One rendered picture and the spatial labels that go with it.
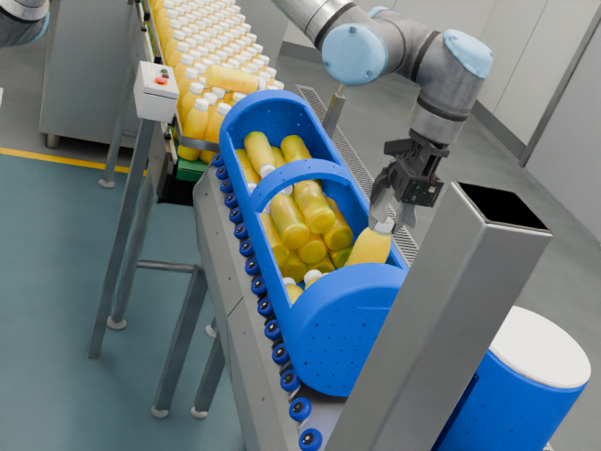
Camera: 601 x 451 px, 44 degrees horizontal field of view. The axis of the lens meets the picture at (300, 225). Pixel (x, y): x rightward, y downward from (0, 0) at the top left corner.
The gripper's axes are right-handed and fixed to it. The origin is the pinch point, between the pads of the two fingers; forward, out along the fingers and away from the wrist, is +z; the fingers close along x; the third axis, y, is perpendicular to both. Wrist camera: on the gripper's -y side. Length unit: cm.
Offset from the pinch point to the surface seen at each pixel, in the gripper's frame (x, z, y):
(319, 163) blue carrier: -0.9, 6.3, -34.0
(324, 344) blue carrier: -7.6, 21.0, 10.9
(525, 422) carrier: 47, 37, 12
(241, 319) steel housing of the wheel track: -11.9, 41.8, -19.6
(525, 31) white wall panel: 321, 40, -440
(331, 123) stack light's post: 36, 30, -118
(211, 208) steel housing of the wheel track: -12, 42, -67
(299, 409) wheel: -9.9, 32.8, 16.0
